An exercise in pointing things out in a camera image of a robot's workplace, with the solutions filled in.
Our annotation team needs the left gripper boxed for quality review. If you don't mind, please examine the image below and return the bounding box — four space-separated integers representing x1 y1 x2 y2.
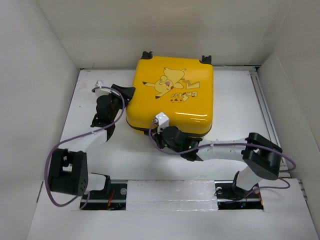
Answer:
108 85 136 122

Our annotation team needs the yellow hard-shell suitcase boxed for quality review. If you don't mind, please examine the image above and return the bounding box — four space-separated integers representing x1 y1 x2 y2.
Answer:
126 51 214 137

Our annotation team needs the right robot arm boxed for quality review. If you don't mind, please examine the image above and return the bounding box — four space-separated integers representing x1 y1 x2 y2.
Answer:
148 125 284 201

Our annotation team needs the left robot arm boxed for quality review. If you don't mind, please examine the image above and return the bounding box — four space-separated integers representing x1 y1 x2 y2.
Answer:
45 84 136 197

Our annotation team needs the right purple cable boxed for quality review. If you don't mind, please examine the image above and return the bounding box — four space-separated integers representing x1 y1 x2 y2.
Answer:
148 119 297 205

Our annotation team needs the purple cable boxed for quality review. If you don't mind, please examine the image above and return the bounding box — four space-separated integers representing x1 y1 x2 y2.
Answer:
43 86 126 208
148 119 297 205

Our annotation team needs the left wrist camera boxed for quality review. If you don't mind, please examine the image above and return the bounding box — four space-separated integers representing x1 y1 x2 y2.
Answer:
95 80 104 89

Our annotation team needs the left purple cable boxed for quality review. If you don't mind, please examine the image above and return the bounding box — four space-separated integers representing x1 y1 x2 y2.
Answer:
43 86 126 208

